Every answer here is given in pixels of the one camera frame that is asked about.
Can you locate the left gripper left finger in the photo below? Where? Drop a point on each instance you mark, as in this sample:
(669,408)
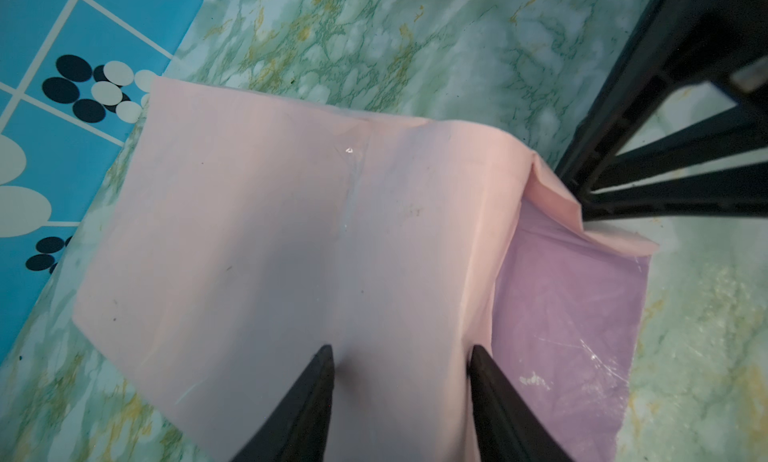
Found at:
(297,429)

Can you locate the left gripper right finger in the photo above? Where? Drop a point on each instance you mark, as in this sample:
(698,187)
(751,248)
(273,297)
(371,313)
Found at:
(506,428)

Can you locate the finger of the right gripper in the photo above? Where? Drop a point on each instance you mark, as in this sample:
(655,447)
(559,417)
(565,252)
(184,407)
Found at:
(677,43)

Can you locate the purple wrapping paper sheet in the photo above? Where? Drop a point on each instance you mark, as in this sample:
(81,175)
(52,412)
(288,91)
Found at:
(224,269)

